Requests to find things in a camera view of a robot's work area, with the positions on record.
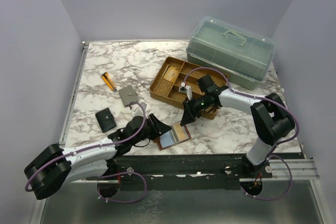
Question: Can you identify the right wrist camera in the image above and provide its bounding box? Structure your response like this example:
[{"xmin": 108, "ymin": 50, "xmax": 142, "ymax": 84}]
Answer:
[{"xmin": 178, "ymin": 82, "xmax": 193, "ymax": 100}]

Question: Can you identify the gold credit card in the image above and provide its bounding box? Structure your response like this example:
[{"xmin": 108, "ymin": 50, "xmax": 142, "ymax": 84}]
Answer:
[
  {"xmin": 172, "ymin": 123, "xmax": 189, "ymax": 142},
  {"xmin": 162, "ymin": 66, "xmax": 174, "ymax": 77},
  {"xmin": 163, "ymin": 67, "xmax": 180, "ymax": 83}
]

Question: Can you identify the black mounting rail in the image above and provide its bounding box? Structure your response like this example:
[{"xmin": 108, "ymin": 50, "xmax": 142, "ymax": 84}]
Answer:
[{"xmin": 104, "ymin": 152, "xmax": 305, "ymax": 192}]

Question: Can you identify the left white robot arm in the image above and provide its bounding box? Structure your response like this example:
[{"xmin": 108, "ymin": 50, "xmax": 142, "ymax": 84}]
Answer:
[{"xmin": 24, "ymin": 114, "xmax": 172, "ymax": 200}]

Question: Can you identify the black card holder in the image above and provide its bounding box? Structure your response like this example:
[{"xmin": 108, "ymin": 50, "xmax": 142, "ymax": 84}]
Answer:
[{"xmin": 95, "ymin": 108, "xmax": 117, "ymax": 133}]

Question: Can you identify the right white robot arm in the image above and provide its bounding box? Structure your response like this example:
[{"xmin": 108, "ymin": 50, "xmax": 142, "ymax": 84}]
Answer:
[{"xmin": 179, "ymin": 74, "xmax": 297, "ymax": 178}]

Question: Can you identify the brown leather card holder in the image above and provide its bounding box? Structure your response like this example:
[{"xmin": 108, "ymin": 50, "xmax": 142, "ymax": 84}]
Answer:
[{"xmin": 154, "ymin": 122, "xmax": 192, "ymax": 151}]

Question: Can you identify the green plastic storage box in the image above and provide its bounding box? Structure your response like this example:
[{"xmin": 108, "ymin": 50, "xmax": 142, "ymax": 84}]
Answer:
[{"xmin": 186, "ymin": 16, "xmax": 276, "ymax": 90}]

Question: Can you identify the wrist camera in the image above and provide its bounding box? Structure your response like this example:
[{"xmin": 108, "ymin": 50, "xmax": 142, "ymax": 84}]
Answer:
[
  {"xmin": 178, "ymin": 82, "xmax": 193, "ymax": 100},
  {"xmin": 138, "ymin": 102, "xmax": 147, "ymax": 110}
]

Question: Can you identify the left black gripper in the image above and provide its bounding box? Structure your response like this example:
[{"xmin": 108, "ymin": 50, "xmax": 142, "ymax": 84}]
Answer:
[{"xmin": 131, "ymin": 113, "xmax": 172, "ymax": 146}]

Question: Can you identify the woven wicker divided tray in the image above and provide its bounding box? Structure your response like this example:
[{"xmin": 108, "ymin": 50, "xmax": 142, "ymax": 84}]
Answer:
[{"xmin": 150, "ymin": 57, "xmax": 226, "ymax": 109}]

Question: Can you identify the grey card holder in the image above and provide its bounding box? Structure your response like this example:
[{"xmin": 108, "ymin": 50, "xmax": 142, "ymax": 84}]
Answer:
[{"xmin": 118, "ymin": 85, "xmax": 138, "ymax": 107}]

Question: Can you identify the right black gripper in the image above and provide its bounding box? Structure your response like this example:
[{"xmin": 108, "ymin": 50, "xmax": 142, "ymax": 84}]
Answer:
[{"xmin": 181, "ymin": 93, "xmax": 211, "ymax": 126}]

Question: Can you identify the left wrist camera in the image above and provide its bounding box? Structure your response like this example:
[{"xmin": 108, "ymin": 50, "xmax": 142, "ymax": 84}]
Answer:
[{"xmin": 138, "ymin": 102, "xmax": 147, "ymax": 110}]

